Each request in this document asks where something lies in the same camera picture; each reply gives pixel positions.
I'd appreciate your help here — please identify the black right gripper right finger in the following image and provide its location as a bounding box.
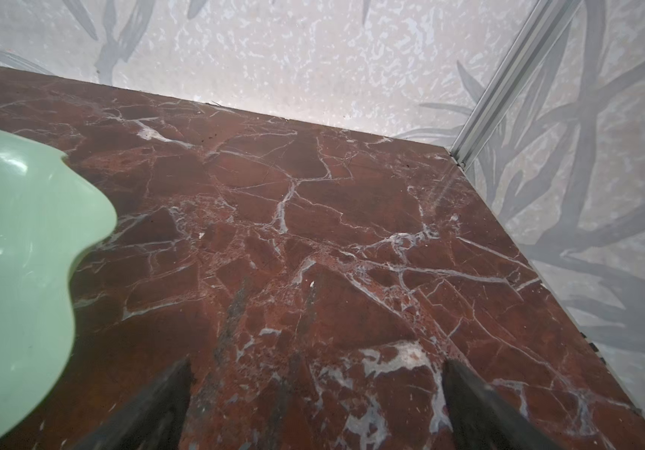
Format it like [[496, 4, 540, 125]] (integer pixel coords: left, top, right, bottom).
[[442, 359, 560, 450]]

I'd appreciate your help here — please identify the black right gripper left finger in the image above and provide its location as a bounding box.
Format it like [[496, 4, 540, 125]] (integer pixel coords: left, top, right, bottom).
[[75, 358, 193, 449]]

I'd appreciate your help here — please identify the light green wavy fruit bowl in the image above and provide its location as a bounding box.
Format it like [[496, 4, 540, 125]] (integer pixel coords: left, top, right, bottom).
[[0, 130, 117, 437]]

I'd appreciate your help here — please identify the aluminium frame post right corner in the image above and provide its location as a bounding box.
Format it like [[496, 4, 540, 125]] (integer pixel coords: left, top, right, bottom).
[[451, 0, 581, 170]]

